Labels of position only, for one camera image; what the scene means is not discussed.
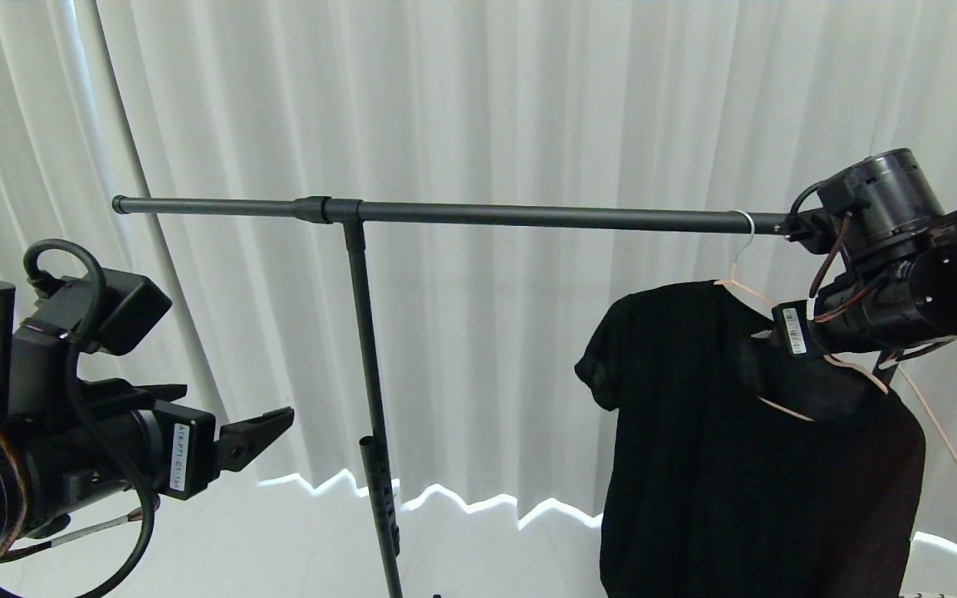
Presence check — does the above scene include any pink clothes hanger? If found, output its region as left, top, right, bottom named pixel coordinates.
left=713, top=212, right=891, bottom=422
left=896, top=336, right=957, bottom=516

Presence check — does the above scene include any white curtain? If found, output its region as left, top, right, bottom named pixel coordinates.
left=0, top=0, right=957, bottom=549

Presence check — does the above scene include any black t-shirt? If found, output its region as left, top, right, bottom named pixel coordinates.
left=574, top=280, right=928, bottom=598

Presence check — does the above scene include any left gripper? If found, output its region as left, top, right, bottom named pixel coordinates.
left=0, top=401, right=295, bottom=559

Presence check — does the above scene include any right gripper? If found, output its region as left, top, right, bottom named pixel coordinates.
left=772, top=248, right=957, bottom=360

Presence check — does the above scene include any black clothes rack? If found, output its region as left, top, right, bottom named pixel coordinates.
left=111, top=195, right=899, bottom=598

